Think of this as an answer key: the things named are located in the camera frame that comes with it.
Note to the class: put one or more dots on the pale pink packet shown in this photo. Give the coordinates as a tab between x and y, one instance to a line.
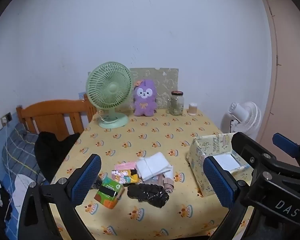
125	166

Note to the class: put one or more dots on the colourful cartoon packet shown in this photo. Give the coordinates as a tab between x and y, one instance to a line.
122	176

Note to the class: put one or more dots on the purple plush toy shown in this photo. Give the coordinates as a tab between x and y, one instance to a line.
145	100

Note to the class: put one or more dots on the dark grey soft cloth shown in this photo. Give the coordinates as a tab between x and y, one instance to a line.
98	183

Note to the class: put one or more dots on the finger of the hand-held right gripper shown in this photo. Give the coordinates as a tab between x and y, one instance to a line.
285	143
247	146

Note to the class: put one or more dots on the yellow printed storage box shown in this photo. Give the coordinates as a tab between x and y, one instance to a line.
197	155

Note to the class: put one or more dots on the black plastic bag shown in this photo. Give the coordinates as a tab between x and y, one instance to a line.
147	193

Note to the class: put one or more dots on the green orange snack packet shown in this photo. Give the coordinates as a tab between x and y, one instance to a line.
107	195

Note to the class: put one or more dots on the green desk fan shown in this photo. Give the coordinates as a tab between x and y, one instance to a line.
110	87

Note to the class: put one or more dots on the pink door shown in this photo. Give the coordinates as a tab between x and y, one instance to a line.
290	80

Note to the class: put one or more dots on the white standing fan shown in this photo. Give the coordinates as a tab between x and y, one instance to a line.
250	117

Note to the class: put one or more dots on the beige stockings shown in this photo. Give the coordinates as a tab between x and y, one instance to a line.
168	185

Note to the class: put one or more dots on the glass jar with black lid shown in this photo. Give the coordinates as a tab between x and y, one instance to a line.
176	105

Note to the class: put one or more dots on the yellow printed tablecloth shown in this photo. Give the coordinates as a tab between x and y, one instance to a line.
152	135

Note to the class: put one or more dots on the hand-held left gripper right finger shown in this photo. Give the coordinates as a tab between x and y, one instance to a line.
218	180

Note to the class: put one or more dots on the pale grey cloth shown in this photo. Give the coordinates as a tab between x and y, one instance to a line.
22	187

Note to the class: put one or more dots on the wooden bed headboard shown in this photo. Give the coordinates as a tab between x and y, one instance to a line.
52	110

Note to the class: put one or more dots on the wall socket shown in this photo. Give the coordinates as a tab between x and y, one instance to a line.
7	118

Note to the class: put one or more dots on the beige patterned board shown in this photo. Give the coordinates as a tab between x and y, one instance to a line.
165	80

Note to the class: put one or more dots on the small beige cup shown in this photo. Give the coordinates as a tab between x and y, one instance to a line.
193	110

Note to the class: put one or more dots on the plaid blue bedding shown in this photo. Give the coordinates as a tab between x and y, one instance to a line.
17	150

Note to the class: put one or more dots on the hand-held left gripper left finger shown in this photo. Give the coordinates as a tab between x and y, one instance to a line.
86	180

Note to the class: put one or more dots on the dark clothes pile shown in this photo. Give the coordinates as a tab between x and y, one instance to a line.
0	220

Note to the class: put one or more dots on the black clothing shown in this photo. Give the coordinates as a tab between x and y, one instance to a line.
50	152

